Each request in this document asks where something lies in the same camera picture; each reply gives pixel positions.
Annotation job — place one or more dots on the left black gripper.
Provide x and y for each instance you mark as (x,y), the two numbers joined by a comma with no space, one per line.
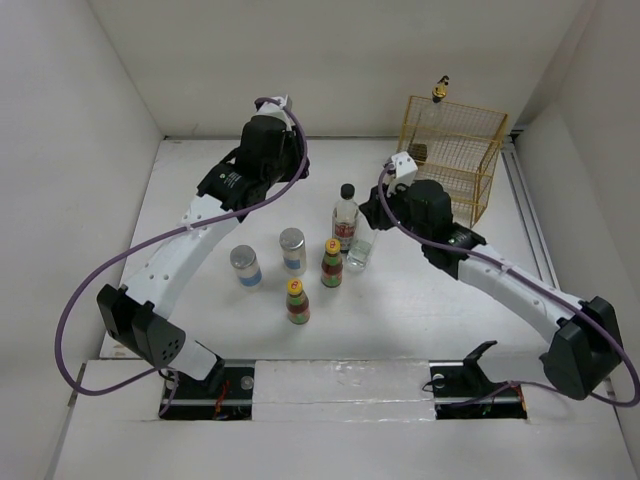
(292,143)

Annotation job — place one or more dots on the yellow wire rack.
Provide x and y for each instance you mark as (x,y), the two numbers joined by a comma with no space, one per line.
(464,155)

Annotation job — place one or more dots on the blue label shaker jar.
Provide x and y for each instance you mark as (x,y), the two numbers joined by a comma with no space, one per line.
(293,247)

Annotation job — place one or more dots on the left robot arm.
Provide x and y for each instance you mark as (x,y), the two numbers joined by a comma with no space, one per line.
(136,314)

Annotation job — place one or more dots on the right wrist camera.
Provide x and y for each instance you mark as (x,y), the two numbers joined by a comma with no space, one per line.
(401,169)

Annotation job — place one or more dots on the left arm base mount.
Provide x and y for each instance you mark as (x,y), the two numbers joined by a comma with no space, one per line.
(232,400)

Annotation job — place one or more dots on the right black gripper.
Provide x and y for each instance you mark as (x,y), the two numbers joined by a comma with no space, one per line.
(374,209)

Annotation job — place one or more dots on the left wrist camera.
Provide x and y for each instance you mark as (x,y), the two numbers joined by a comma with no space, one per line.
(277,107)

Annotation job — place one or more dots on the dark liquid square bottle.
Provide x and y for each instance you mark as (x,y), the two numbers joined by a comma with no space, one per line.
(427,126)

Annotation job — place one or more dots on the red label clear bottle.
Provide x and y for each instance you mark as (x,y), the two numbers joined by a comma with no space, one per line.
(345,217)

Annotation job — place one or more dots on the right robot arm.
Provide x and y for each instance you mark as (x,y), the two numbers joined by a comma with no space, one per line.
(583,336)

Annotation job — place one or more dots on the yellow cap sauce bottle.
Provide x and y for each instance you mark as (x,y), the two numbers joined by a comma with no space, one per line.
(297,302)
(332,265)

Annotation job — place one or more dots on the clear square oil bottle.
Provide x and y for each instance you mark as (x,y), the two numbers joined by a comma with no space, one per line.
(362,247)

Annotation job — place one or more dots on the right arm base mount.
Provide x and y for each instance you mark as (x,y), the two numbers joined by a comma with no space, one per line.
(461,390)

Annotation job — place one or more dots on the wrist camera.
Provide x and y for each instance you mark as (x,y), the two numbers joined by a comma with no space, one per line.
(401,169)
(277,107)

